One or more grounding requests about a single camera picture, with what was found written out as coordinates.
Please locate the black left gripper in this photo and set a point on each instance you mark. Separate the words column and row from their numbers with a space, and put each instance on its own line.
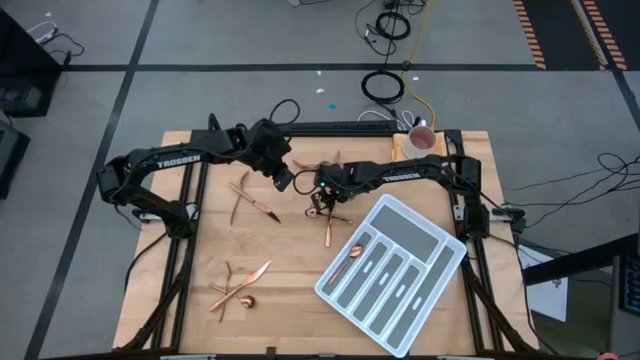
column 265, row 145

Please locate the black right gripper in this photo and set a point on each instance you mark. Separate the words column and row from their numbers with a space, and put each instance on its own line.
column 332, row 180

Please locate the copper spoon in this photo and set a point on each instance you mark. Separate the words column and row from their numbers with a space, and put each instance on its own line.
column 356, row 250
column 247, row 301
column 311, row 213
column 336, row 159

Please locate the copper knife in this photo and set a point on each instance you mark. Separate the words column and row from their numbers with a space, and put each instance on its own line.
column 255, row 202
column 257, row 272
column 328, row 235

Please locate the wooden fork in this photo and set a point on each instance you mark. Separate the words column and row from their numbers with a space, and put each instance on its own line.
column 238, row 200

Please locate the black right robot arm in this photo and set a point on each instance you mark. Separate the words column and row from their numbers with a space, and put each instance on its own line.
column 400, row 175

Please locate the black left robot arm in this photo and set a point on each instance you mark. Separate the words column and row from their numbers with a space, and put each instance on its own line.
column 175, row 160

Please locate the black perforated power strip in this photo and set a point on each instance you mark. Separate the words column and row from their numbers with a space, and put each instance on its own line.
column 350, row 125

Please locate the white cutlery tray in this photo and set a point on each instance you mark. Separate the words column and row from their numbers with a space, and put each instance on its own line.
column 405, row 230

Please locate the white mug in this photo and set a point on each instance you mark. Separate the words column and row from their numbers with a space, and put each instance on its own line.
column 420, row 142

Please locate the yellow folded cloth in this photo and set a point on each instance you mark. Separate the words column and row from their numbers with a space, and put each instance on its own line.
column 440, row 150

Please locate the white board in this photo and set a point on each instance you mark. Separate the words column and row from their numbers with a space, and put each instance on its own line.
column 547, row 300

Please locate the black beam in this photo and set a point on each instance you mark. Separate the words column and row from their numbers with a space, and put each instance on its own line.
column 575, row 261

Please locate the black equipment cart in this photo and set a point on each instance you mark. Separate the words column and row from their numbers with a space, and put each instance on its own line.
column 20, row 75

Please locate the black mat with orange stripes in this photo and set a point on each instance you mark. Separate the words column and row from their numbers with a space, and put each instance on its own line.
column 560, row 30

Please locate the dark screen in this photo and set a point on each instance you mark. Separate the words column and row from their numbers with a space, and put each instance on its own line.
column 631, row 285

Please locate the red object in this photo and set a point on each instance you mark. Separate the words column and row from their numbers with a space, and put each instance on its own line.
column 607, row 356

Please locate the silver mounting bracket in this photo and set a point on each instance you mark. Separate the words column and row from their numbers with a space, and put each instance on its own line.
column 459, row 212

